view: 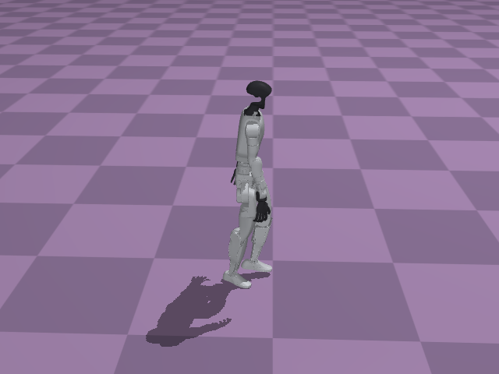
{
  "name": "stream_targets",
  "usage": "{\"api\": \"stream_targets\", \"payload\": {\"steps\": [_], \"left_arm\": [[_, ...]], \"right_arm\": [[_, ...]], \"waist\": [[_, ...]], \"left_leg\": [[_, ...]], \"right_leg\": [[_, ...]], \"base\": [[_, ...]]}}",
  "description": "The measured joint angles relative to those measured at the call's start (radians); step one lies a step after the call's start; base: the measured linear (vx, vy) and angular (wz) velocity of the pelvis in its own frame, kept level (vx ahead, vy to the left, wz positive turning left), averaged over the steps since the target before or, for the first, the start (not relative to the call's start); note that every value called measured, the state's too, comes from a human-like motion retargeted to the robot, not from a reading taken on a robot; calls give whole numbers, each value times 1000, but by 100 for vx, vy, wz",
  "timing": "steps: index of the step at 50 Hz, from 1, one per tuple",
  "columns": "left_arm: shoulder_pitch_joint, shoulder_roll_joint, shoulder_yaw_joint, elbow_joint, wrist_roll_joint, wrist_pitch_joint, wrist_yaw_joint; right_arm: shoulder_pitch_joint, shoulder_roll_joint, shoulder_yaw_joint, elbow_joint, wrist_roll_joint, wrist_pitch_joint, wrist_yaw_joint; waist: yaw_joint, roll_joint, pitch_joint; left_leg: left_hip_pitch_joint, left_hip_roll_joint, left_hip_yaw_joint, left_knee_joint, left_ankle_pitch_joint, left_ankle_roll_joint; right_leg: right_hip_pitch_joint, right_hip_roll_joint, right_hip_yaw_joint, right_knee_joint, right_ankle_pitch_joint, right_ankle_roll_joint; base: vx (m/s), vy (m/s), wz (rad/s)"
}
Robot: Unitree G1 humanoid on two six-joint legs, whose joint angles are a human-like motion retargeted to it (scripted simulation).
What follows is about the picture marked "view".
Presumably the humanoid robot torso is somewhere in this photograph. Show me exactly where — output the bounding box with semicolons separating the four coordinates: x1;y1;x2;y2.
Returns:
235;108;264;188

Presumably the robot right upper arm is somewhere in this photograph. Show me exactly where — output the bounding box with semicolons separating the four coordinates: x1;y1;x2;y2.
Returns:
245;121;263;167

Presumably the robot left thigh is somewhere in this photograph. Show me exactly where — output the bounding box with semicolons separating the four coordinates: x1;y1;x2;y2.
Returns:
251;182;271;227

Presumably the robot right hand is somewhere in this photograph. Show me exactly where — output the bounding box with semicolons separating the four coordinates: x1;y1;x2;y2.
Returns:
253;192;271;222

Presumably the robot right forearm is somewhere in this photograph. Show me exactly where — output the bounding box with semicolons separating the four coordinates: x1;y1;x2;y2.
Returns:
251;160;267;199

